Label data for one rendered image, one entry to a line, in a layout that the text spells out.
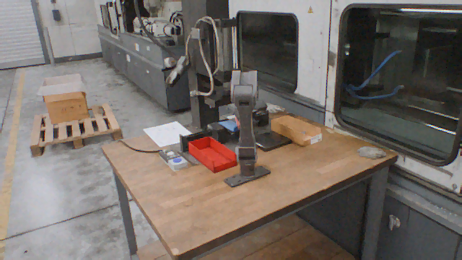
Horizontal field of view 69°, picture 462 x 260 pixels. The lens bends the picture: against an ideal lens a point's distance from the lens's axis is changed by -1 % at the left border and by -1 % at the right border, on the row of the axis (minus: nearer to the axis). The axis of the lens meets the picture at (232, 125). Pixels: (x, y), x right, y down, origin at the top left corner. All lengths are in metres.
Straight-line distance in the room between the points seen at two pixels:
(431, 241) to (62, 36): 10.04
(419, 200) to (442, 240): 0.19
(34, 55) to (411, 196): 9.97
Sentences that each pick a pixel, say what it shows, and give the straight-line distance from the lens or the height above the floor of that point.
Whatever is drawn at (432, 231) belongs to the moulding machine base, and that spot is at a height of 0.58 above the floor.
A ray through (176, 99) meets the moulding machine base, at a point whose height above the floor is 0.23.
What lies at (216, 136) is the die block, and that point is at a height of 0.95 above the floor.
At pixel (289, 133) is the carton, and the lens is 1.77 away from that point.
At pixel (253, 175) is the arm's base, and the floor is 0.92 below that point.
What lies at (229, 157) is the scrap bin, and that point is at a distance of 1.57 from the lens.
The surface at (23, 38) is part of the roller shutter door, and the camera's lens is 10.67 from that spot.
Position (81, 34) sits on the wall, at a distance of 10.76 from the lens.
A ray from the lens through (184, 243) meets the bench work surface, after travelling 1.14.
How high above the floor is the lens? 1.63
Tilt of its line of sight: 22 degrees down
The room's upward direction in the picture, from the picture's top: 3 degrees counter-clockwise
